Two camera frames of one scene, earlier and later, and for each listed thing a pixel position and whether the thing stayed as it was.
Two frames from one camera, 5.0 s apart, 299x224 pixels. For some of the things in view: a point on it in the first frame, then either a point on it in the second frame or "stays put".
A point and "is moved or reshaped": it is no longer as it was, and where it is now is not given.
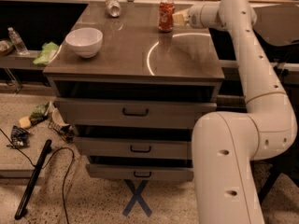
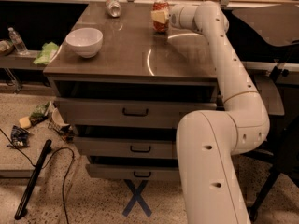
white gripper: (194, 18) -> (177, 17)
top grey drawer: (133, 112) stays put
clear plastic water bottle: (20, 46) stays put
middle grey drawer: (135, 147) stays put
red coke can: (165, 19) is moved or reshaped
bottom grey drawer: (141, 173) stays put
